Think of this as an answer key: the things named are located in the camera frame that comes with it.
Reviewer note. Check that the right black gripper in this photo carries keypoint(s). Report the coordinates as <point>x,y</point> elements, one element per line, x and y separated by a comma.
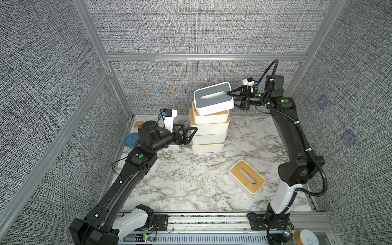
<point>247,95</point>

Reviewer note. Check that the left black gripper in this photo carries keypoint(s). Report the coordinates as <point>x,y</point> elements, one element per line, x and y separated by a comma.
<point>186,140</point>

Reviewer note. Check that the bamboo lid tissue box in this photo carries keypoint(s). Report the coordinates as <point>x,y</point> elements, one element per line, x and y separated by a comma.
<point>214,118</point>
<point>246,178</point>
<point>207,148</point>
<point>208,129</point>

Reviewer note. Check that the grey lid tissue box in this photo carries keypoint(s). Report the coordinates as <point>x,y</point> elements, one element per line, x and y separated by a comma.
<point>173,148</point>
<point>213,99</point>

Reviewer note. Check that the yellow lid tissue box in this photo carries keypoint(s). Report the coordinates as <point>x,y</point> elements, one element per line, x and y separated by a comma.
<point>209,139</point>

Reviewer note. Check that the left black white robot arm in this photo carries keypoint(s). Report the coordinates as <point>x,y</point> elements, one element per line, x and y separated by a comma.
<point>100,226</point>

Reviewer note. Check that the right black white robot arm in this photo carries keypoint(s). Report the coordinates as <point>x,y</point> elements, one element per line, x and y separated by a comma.
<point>303,172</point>

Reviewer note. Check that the blue bowl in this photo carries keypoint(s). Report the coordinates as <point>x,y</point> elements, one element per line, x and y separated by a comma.
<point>131,140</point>

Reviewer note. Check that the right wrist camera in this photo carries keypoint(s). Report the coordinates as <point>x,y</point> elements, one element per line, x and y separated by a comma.
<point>250,82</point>

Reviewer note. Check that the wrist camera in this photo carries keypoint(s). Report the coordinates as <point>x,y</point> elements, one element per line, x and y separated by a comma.
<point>168,117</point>
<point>250,82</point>

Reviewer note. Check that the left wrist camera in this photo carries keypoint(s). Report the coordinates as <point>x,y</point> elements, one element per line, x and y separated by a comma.
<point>168,117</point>

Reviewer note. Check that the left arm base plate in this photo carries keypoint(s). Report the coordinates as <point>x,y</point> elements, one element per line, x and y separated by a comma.
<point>157,223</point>

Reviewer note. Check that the aluminium front rail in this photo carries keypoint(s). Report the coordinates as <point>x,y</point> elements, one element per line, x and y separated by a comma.
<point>227,228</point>

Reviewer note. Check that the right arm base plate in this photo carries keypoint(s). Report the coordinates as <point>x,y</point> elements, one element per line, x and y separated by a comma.
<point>261,221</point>

